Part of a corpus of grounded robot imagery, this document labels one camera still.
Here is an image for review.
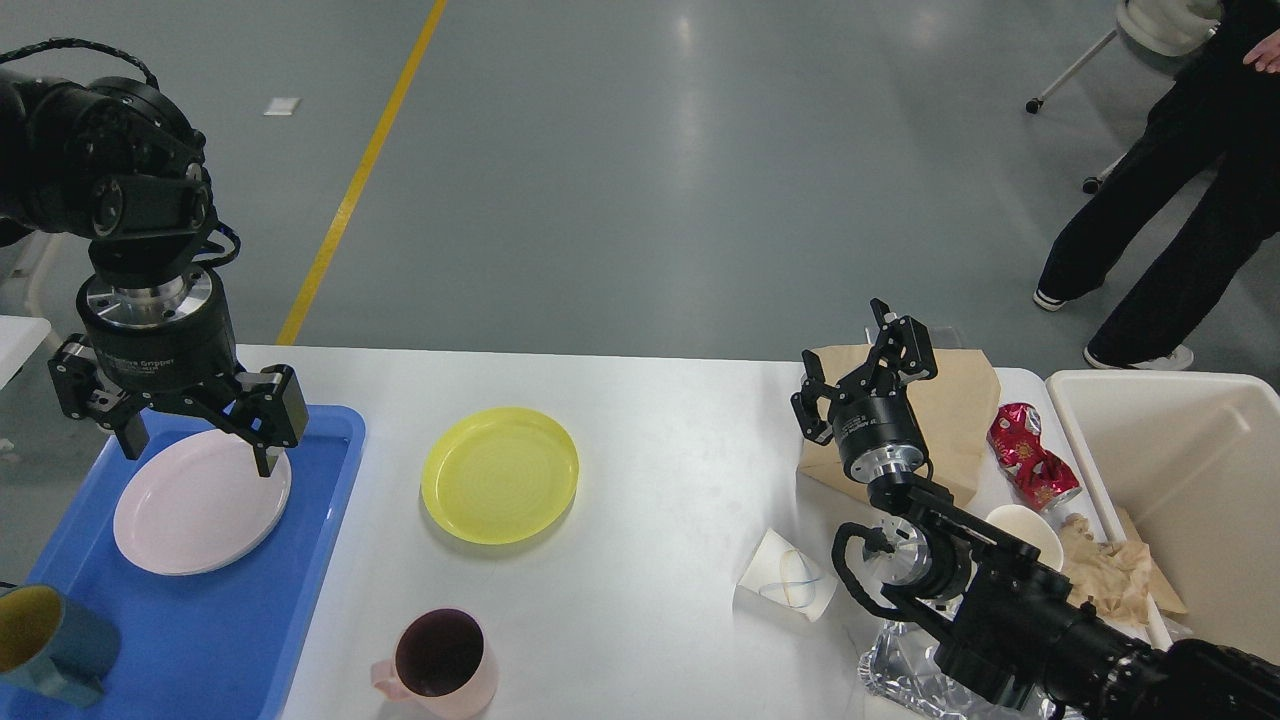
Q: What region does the teal mug yellow inside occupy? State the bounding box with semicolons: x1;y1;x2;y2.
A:
1;584;122;708

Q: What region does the brown paper bag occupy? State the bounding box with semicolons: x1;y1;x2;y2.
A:
797;343;1001;507

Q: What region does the crushed red can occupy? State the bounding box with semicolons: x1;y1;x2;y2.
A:
987;402;1082;514

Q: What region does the pink mug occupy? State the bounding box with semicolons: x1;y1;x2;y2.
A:
370;607;500;719

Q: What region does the beige plastic bin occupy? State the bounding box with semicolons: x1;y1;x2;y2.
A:
1047;370;1279;662

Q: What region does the white folding table frame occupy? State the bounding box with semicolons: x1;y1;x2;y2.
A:
1;231;63;386

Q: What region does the yellow plastic plate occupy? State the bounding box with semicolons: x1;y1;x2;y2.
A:
420;407;580;546

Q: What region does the crumpled brown paper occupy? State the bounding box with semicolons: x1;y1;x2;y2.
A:
1059;509;1188;626

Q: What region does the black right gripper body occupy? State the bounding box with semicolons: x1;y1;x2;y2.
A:
829;375;931;483

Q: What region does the crumpled aluminium foil tray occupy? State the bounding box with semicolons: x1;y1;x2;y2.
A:
858;621;1059;719

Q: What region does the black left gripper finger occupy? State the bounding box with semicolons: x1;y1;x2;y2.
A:
47;340;148;460
232;364;308;478

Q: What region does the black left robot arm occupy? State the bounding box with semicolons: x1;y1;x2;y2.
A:
1;38;308;477

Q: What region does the blue plastic tray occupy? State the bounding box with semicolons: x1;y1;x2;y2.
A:
1;405;365;719

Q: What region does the pink plate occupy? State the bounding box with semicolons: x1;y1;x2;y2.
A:
113;430;292;577

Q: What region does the person in black trousers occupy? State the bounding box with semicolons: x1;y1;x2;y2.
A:
1033;0;1280;372

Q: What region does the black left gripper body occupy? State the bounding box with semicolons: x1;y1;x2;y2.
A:
65;265;242;429

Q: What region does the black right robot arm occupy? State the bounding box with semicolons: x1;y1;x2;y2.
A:
791;299;1279;719

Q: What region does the white office chair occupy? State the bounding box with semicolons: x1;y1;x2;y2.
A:
1023;1;1224;196

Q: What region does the flattened white paper cup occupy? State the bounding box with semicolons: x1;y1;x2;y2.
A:
732;527;836;626

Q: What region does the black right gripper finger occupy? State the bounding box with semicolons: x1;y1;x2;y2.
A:
790;350;835;446
847;299;938;393

